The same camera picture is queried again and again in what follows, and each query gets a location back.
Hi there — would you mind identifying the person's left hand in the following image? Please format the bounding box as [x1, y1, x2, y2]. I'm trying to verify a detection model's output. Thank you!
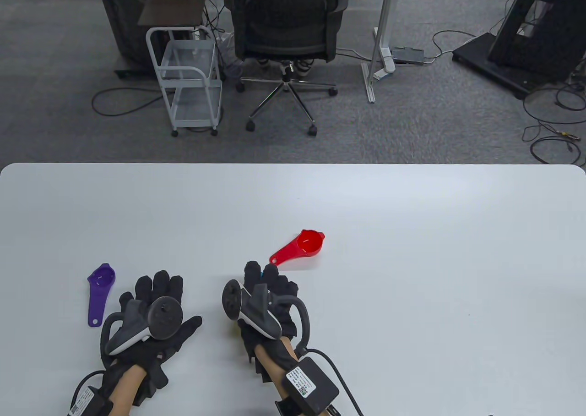
[100, 270, 203, 407]

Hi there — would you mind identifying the person's right hand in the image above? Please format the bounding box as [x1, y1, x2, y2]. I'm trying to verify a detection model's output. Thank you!
[237, 261, 300, 384]

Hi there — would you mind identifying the red plastic measuring cup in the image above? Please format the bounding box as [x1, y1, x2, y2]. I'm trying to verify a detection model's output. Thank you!
[269, 229, 326, 268]

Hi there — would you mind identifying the purple plastic measuring cup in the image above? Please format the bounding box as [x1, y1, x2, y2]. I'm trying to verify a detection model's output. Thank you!
[87, 263, 116, 328]

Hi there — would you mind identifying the person's left forearm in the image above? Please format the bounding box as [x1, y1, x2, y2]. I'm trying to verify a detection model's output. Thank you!
[110, 365, 148, 416]

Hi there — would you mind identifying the person's right forearm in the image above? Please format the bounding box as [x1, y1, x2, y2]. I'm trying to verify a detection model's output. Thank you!
[254, 336, 316, 416]

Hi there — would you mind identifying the grey black hand controller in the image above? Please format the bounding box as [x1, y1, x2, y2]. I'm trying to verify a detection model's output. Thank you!
[101, 297, 184, 357]
[222, 279, 311, 350]

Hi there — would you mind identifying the black power adapter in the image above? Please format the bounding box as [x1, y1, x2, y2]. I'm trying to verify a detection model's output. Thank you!
[393, 46, 426, 65]

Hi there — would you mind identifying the black mesh office chair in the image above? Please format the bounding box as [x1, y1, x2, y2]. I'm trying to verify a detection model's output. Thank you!
[223, 0, 350, 137]

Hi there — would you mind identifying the dark brown side table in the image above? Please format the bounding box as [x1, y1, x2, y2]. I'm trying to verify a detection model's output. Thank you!
[138, 0, 209, 27]

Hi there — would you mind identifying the white metal desk leg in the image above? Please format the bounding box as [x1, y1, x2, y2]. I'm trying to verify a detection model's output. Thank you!
[362, 0, 403, 104]

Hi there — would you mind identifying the black floor cabinet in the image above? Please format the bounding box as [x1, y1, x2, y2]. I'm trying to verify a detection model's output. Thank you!
[95, 0, 162, 78]

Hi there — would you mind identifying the black equipment stand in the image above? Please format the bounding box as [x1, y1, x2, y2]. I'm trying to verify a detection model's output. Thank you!
[452, 0, 586, 100]

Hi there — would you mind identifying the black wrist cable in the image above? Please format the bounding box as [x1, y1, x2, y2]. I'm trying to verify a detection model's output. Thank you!
[68, 370, 107, 403]
[306, 350, 367, 416]

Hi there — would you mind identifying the white wire rolling cart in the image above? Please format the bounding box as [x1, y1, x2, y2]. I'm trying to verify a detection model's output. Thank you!
[146, 26, 224, 137]

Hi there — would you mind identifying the black floor cable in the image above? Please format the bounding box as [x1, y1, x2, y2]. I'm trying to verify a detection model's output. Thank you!
[423, 30, 477, 64]
[522, 75, 586, 167]
[92, 88, 177, 117]

